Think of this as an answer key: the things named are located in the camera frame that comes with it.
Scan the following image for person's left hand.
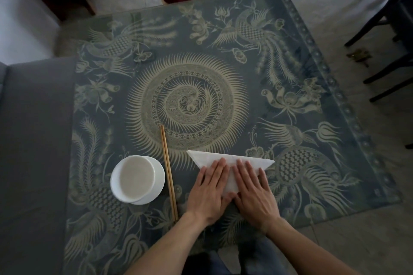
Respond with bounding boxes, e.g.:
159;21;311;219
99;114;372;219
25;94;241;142
185;158;238;226

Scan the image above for person's right hand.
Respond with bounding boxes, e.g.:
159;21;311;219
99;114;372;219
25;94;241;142
231;159;281;232

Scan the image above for white paper napkin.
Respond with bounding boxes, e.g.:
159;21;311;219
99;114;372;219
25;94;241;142
186;150;275;195

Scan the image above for person's right forearm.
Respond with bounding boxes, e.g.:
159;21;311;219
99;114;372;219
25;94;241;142
263;217;361;275

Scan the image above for person's left forearm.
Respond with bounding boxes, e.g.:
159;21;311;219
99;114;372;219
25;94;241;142
124;212;207;275

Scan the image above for person's blue jeans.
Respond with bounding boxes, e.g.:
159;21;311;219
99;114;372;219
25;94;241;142
182;239;284;275

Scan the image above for white saucer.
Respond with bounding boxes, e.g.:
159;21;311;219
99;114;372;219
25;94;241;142
130;156;166;205

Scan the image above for white bowl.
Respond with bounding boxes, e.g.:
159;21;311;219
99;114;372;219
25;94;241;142
110;155;157;204

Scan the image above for blue phoenix patterned tablecloth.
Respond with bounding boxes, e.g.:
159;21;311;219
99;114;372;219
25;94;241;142
63;0;402;275

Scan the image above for small floor debris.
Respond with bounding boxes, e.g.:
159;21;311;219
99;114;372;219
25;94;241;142
346;49;372;67

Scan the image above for grey upholstered sofa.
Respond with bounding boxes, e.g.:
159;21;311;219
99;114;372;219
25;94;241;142
0;57;78;275

